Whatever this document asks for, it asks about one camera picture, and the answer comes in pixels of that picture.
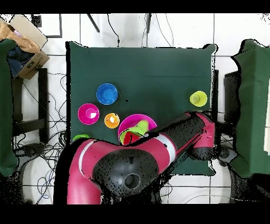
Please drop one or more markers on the large pink bowl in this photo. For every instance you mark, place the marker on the large pink bowl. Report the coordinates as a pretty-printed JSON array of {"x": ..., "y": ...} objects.
[{"x": 130, "y": 122}]

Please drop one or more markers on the red cup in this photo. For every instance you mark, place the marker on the red cup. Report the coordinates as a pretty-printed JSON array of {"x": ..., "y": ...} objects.
[{"x": 128, "y": 138}]

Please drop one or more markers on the orange cup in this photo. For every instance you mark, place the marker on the orange cup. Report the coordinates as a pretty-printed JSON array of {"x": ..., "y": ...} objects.
[{"x": 108, "y": 123}]

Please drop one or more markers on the large green bowl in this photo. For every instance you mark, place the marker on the large green bowl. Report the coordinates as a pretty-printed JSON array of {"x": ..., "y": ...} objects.
[{"x": 122, "y": 138}]

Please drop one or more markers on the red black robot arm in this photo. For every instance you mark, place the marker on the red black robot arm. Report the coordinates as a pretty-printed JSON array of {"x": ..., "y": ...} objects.
[{"x": 88, "y": 179}]

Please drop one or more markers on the small blue bowl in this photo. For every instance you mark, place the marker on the small blue bowl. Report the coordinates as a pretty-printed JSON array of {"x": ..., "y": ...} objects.
[{"x": 107, "y": 93}]

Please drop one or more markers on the dark green tablecloth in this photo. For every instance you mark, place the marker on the dark green tablecloth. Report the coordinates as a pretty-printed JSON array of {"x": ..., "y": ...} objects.
[{"x": 143, "y": 74}]

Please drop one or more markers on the small magenta bowl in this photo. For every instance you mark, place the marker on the small magenta bowl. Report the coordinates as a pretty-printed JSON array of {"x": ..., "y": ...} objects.
[{"x": 83, "y": 114}]

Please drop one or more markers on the tall green cup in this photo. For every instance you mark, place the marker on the tall green cup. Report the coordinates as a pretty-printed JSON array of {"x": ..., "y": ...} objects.
[{"x": 81, "y": 137}]

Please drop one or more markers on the yellow cup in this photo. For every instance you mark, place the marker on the yellow cup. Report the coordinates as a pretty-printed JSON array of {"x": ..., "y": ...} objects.
[{"x": 201, "y": 99}]

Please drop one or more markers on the black tripod leg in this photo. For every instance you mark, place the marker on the black tripod leg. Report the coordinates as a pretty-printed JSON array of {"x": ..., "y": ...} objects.
[
  {"x": 149, "y": 23},
  {"x": 93, "y": 23}
]

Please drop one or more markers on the black box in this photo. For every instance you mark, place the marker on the black box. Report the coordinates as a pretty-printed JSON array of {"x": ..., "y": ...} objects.
[{"x": 231, "y": 97}]

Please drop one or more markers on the grey chair base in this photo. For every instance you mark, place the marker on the grey chair base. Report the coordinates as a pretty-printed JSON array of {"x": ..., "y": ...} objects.
[
  {"x": 31, "y": 149},
  {"x": 226, "y": 154}
]

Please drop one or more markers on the cardboard box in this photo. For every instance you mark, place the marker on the cardboard box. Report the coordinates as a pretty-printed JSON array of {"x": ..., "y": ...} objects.
[{"x": 31, "y": 65}]

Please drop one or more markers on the green cloth covered table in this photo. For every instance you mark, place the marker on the green cloth covered table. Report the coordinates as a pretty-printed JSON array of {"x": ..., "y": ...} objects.
[
  {"x": 253, "y": 105},
  {"x": 5, "y": 105}
]

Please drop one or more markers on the black stool frame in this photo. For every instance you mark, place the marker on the black stool frame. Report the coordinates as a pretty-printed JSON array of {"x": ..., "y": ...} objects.
[{"x": 43, "y": 101}]

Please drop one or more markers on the black floor frame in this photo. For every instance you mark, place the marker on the black floor frame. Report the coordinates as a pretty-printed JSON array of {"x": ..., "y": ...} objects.
[{"x": 60, "y": 27}]

